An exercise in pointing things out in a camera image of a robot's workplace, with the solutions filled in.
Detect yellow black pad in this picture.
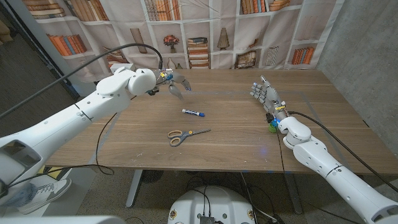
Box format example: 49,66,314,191
40,166,72,181

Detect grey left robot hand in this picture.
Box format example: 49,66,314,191
155,70,192,101

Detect printed bookshelf backdrop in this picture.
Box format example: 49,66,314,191
21,0,345,82

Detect person leg blue jeans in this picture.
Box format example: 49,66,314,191
2,183,35,208

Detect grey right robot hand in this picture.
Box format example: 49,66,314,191
250,75,289,121

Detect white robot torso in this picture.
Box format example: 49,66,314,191
167,185,258,224

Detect black round base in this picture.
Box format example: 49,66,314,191
141,170,164,184

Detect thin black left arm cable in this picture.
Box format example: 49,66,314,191
7,112,118,187

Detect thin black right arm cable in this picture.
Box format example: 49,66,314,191
275,130,363,224

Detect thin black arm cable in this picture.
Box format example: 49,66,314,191
7,112,118,187
275,130,363,224

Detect white robot body edge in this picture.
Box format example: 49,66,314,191
0,215,127,224

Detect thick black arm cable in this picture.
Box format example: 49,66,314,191
0,42,164,119
289,111,398,192

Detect white grey sneaker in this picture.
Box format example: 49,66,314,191
17,178,72,215

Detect grey table leg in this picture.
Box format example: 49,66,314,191
283,172,304,215
126,169,144,208

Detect white power strip box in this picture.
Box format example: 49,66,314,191
109,63,136,75

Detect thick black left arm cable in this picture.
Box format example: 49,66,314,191
0,42,164,119

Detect scissors yellow grey handles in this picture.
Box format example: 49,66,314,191
167,128,211,147

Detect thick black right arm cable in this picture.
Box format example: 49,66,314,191
289,111,398,192

